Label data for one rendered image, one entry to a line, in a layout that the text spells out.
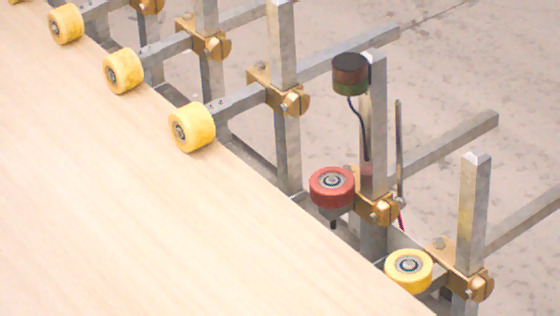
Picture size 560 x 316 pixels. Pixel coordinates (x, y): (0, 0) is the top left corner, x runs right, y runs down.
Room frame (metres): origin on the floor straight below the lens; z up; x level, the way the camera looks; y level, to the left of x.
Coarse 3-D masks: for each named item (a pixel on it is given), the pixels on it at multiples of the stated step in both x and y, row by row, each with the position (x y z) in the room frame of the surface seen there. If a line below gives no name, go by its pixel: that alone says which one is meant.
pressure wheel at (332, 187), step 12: (324, 168) 1.68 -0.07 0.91; (336, 168) 1.68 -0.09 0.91; (312, 180) 1.65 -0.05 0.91; (324, 180) 1.65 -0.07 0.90; (336, 180) 1.65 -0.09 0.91; (348, 180) 1.65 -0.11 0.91; (312, 192) 1.63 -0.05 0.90; (324, 192) 1.62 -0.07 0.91; (336, 192) 1.61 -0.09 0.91; (348, 192) 1.62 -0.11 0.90; (324, 204) 1.61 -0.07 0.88; (336, 204) 1.61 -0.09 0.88
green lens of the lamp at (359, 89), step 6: (336, 84) 1.61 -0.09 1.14; (342, 84) 1.60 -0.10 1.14; (360, 84) 1.60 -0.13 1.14; (366, 84) 1.61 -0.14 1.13; (336, 90) 1.61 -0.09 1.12; (342, 90) 1.60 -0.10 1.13; (348, 90) 1.60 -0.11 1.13; (354, 90) 1.60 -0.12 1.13; (360, 90) 1.60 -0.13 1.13; (366, 90) 1.61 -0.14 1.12
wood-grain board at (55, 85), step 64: (0, 0) 2.40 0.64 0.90; (0, 64) 2.12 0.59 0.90; (64, 64) 2.09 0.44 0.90; (0, 128) 1.88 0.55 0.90; (64, 128) 1.86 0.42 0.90; (128, 128) 1.85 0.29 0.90; (0, 192) 1.68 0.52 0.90; (64, 192) 1.67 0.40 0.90; (128, 192) 1.66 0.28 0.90; (192, 192) 1.65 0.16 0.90; (256, 192) 1.64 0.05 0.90; (0, 256) 1.50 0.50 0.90; (64, 256) 1.50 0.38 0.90; (128, 256) 1.49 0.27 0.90; (192, 256) 1.48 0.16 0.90; (256, 256) 1.47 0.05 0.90; (320, 256) 1.46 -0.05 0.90
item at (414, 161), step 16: (480, 112) 1.88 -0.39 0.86; (464, 128) 1.84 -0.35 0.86; (480, 128) 1.85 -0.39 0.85; (432, 144) 1.79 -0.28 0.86; (448, 144) 1.79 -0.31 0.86; (464, 144) 1.82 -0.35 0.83; (416, 160) 1.75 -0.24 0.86; (432, 160) 1.77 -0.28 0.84; (320, 208) 1.65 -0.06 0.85; (352, 208) 1.66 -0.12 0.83
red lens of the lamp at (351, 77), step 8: (336, 56) 1.65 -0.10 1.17; (336, 72) 1.61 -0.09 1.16; (344, 72) 1.60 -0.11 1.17; (352, 72) 1.60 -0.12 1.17; (360, 72) 1.60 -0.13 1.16; (368, 72) 1.62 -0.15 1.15; (336, 80) 1.61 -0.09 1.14; (344, 80) 1.60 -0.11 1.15; (352, 80) 1.60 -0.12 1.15; (360, 80) 1.60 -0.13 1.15
